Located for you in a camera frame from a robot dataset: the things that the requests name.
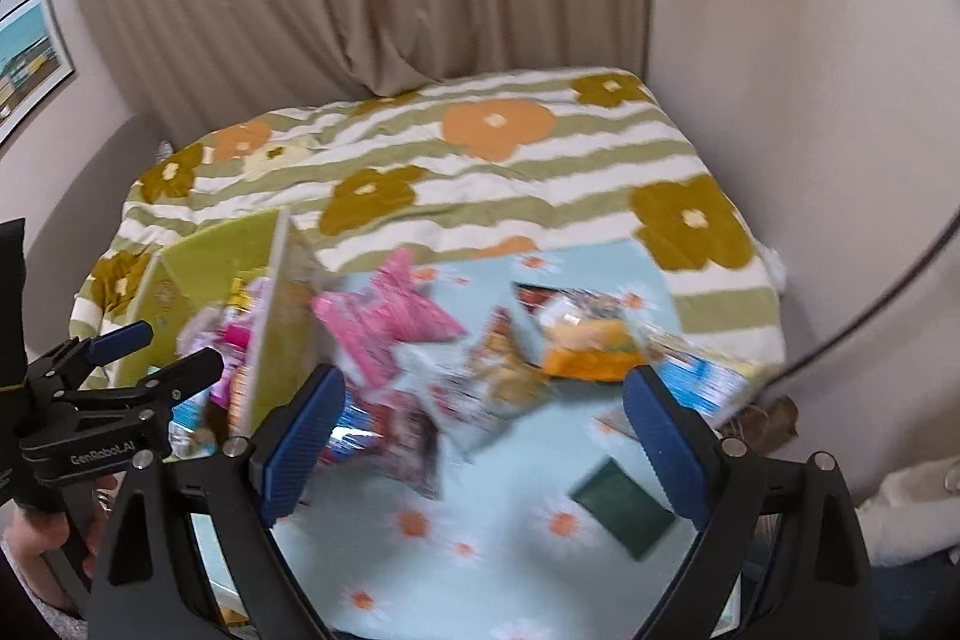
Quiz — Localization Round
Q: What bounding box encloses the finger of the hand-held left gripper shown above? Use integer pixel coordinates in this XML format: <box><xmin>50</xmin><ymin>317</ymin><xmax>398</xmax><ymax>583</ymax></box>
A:
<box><xmin>71</xmin><ymin>347</ymin><xmax>226</xmax><ymax>420</ymax></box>
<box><xmin>28</xmin><ymin>320</ymin><xmax>155</xmax><ymax>395</ymax></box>

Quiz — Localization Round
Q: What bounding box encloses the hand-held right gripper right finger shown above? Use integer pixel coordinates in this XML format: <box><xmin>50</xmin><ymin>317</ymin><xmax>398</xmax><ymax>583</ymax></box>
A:
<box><xmin>624</xmin><ymin>366</ymin><xmax>875</xmax><ymax>640</ymax></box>

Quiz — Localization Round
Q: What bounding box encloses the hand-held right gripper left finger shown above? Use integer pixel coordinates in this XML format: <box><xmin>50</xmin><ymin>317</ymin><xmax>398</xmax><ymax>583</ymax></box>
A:
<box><xmin>88</xmin><ymin>364</ymin><xmax>347</xmax><ymax>640</ymax></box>

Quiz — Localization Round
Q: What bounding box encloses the magenta snack packet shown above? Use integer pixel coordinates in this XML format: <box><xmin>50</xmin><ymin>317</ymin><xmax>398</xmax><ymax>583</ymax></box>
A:
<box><xmin>180</xmin><ymin>302</ymin><xmax>260</xmax><ymax>412</ymax></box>

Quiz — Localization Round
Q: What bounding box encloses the small blue white snack packet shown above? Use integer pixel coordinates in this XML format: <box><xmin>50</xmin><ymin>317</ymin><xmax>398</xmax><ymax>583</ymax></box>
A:
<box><xmin>643</xmin><ymin>325</ymin><xmax>760</xmax><ymax>425</ymax></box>

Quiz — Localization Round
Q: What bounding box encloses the purple red snack packet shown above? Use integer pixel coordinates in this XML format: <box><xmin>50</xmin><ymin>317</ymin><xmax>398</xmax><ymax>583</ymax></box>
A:
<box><xmin>319</xmin><ymin>385</ymin><xmax>445</xmax><ymax>500</ymax></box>

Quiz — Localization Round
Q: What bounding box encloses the green cardboard box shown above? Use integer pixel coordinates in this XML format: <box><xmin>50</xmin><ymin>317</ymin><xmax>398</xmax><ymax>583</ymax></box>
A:
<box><xmin>135</xmin><ymin>206</ymin><xmax>335</xmax><ymax>440</ymax></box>

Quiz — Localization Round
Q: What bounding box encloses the orange bread packet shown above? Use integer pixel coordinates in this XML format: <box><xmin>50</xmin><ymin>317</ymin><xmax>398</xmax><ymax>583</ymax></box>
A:
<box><xmin>514</xmin><ymin>281</ymin><xmax>655</xmax><ymax>384</ymax></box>

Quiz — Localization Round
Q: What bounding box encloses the pink snack packet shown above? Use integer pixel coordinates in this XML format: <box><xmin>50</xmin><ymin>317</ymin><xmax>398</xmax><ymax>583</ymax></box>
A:
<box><xmin>311</xmin><ymin>248</ymin><xmax>467</xmax><ymax>390</ymax></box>

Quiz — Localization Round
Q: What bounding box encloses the white grey snack packet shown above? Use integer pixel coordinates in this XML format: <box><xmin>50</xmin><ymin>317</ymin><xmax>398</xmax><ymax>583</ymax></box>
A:
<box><xmin>405</xmin><ymin>344</ymin><xmax>526</xmax><ymax>462</ymax></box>

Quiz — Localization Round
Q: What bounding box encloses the orange snack packet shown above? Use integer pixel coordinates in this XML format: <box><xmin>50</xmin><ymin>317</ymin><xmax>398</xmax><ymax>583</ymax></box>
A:
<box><xmin>469</xmin><ymin>306</ymin><xmax>550</xmax><ymax>417</ymax></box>

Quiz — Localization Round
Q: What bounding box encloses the person's left hand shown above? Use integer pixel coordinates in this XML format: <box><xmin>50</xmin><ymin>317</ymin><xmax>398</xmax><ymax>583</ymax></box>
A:
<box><xmin>0</xmin><ymin>471</ymin><xmax>121</xmax><ymax>615</ymax></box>

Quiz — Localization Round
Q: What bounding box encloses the dark green flat packet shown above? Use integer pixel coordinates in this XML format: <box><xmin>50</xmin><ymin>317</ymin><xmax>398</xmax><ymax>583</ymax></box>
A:
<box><xmin>570</xmin><ymin>456</ymin><xmax>677</xmax><ymax>562</ymax></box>

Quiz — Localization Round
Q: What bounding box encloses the black curved stand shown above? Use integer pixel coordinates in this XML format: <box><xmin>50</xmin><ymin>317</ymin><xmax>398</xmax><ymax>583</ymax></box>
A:
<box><xmin>772</xmin><ymin>212</ymin><xmax>960</xmax><ymax>386</ymax></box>

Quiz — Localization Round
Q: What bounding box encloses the light blue floral cloth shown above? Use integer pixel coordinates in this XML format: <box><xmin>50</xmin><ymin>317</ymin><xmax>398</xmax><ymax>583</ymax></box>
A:
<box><xmin>187</xmin><ymin>239</ymin><xmax>760</xmax><ymax>640</ymax></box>

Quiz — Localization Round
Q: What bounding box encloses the white clothing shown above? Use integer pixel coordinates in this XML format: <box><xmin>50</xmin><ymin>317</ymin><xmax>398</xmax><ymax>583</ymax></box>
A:
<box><xmin>855</xmin><ymin>456</ymin><xmax>960</xmax><ymax>567</ymax></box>

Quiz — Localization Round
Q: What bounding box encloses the floral striped blanket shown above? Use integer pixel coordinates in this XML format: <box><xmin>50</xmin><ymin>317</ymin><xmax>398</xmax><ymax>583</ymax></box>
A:
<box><xmin>71</xmin><ymin>68</ymin><xmax>788</xmax><ymax>390</ymax></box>

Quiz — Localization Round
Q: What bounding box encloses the framed wall picture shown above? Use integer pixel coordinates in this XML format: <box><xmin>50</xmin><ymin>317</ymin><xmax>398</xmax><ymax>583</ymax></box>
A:
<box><xmin>0</xmin><ymin>0</ymin><xmax>77</xmax><ymax>150</ymax></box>

